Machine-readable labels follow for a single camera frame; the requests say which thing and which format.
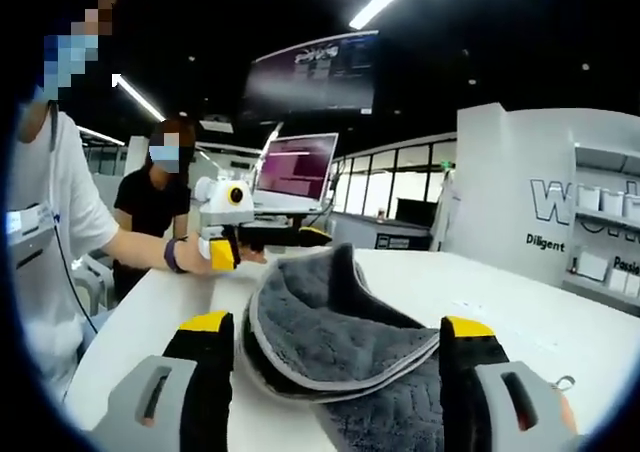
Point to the grey towel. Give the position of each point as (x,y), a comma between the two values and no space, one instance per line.
(340,332)

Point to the person's left hand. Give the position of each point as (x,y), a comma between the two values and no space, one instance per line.
(197,257)

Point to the person's right hand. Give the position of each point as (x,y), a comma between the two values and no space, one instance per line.
(569,417)

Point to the purple wristband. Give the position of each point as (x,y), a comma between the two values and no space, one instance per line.
(174,256)

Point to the silver laptop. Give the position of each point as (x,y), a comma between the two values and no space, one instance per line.
(295,172)

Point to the black cabinet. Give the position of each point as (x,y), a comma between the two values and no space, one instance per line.
(405,222)

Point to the grey plastic chair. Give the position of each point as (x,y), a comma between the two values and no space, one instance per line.
(95,287)

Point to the white lab coat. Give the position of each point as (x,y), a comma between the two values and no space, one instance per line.
(447,212)

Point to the hanging dark monitor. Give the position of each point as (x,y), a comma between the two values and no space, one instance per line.
(310,77)

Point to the grey chest device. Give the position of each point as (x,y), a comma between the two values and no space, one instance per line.
(27,237)

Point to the grey metal shelving rack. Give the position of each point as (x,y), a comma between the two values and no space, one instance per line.
(600,217)

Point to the rows of white storage boxes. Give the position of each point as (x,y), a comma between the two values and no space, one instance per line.
(607,202)

